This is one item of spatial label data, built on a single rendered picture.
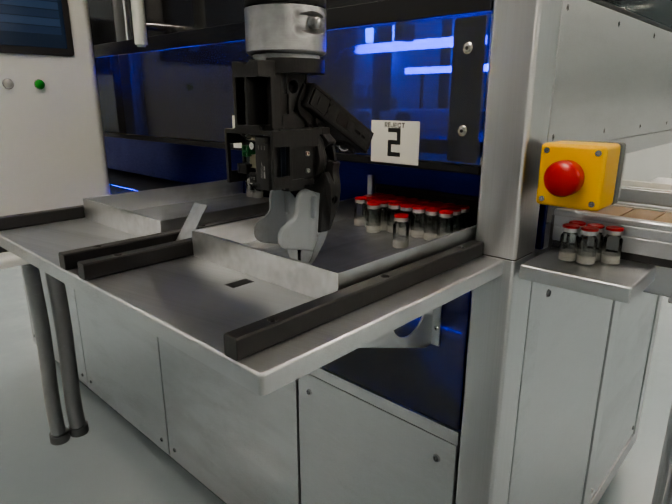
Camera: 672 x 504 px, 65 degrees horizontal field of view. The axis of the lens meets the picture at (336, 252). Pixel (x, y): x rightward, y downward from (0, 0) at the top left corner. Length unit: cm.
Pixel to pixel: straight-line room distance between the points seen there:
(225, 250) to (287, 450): 62
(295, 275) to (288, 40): 23
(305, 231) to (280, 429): 70
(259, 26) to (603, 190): 40
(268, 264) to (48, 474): 142
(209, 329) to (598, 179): 44
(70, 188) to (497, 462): 107
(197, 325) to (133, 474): 134
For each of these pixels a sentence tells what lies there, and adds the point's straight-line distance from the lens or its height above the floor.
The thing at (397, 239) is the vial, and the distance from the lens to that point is 72.
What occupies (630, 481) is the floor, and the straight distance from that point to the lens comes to 190.
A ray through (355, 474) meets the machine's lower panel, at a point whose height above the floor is 42.
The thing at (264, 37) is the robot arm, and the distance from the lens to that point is 50.
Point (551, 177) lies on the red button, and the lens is 63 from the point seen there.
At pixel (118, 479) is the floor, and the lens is 181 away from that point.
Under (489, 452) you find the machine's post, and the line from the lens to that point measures 84.
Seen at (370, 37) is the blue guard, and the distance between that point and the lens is 81.
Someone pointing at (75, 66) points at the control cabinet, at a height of 115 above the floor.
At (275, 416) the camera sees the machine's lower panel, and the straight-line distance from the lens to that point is 117.
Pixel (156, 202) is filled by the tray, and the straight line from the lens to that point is 107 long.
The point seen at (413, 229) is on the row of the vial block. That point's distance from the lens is 78.
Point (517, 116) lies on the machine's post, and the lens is 68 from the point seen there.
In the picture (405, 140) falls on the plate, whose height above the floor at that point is 102.
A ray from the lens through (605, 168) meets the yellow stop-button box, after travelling 65.
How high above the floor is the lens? 108
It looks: 16 degrees down
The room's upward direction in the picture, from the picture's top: straight up
